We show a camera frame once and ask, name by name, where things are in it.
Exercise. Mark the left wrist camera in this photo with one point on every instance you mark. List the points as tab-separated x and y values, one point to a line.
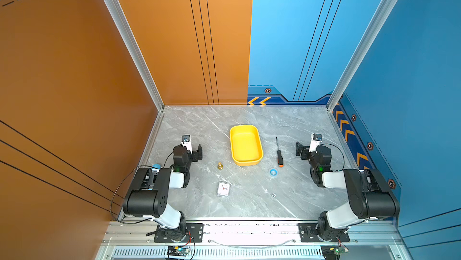
186	142

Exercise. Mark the left green circuit board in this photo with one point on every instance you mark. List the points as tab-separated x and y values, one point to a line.
178	253

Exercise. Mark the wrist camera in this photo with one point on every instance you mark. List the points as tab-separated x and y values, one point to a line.
186	142
316	140

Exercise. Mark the right green circuit board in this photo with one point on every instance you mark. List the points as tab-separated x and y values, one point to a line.
333	253

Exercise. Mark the aluminium front rail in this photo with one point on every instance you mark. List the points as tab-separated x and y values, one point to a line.
253	239

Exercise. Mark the green circuit board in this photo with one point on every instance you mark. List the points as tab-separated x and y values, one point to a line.
333	253
178	253

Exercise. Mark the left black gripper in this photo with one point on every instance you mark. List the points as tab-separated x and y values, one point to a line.
194	153

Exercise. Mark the left aluminium corner post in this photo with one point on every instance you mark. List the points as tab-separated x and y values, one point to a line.
125	31

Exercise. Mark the small white clock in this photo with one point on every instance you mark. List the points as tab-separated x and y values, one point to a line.
223	189

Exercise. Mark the right aluminium corner post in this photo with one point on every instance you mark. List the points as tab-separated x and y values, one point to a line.
375	25

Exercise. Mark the black orange-tipped screwdriver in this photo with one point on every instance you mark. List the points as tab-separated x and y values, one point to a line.
280	160

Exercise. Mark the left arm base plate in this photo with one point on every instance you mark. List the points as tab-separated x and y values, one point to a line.
181	234

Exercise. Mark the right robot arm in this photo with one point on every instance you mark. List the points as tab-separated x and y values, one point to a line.
369	196

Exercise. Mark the yellow plastic bin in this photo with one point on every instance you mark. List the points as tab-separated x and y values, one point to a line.
245	145

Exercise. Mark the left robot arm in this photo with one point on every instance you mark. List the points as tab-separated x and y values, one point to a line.
147	196

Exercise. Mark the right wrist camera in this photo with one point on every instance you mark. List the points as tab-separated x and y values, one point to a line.
316	140

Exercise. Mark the aluminium corner post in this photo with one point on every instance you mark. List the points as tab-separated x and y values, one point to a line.
375	25
125	31

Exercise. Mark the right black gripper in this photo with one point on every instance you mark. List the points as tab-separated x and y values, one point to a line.
305	151

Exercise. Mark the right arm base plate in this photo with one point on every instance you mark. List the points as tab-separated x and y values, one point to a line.
311	232

